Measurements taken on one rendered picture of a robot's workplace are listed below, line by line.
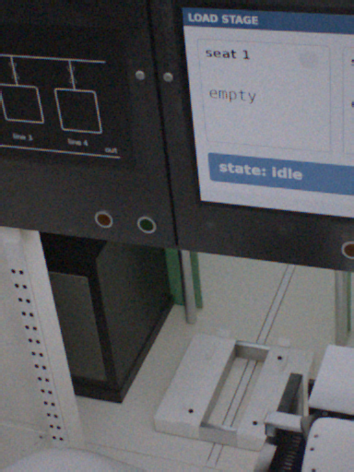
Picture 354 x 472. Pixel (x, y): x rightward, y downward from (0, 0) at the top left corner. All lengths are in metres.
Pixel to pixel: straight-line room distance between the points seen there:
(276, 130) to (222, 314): 0.89
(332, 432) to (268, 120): 0.33
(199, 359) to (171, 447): 0.17
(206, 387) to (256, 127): 0.75
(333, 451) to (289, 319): 0.78
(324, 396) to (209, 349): 0.61
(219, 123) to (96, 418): 0.79
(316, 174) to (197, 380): 0.74
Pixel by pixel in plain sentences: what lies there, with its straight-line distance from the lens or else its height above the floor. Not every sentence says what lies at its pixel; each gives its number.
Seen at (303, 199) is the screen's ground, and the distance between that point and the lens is 0.99.
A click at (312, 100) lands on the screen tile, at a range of 0.93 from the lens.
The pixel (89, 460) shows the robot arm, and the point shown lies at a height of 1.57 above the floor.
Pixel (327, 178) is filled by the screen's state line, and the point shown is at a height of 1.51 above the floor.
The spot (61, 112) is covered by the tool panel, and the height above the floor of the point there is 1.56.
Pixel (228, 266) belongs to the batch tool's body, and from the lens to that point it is 1.91.
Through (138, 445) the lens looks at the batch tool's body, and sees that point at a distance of 1.60.
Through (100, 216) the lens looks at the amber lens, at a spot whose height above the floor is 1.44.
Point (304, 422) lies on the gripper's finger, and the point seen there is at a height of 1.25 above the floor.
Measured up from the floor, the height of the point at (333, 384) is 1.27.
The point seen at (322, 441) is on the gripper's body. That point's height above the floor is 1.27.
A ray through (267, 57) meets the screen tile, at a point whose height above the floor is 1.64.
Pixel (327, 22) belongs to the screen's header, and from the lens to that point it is 0.89.
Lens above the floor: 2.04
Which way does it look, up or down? 35 degrees down
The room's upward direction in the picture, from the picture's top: 7 degrees counter-clockwise
